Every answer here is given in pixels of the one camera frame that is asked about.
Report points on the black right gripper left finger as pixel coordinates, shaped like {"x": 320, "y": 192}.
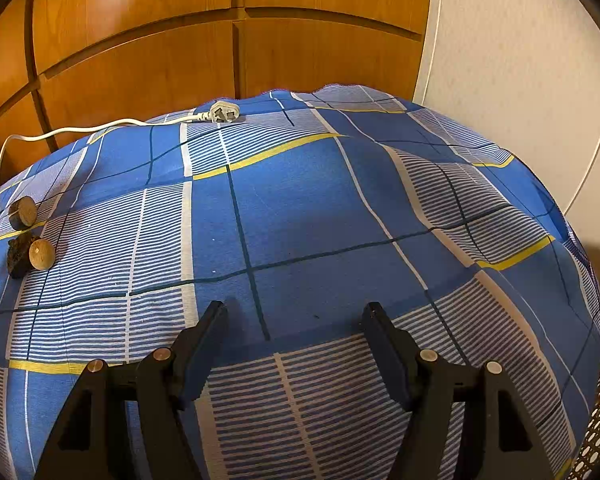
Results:
{"x": 90, "y": 438}

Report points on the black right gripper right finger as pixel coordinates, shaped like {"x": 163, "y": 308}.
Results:
{"x": 498, "y": 438}

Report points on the tan round longan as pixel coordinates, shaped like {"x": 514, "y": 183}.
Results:
{"x": 42, "y": 254}

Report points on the blue plaid tablecloth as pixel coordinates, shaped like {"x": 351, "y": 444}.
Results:
{"x": 297, "y": 215}

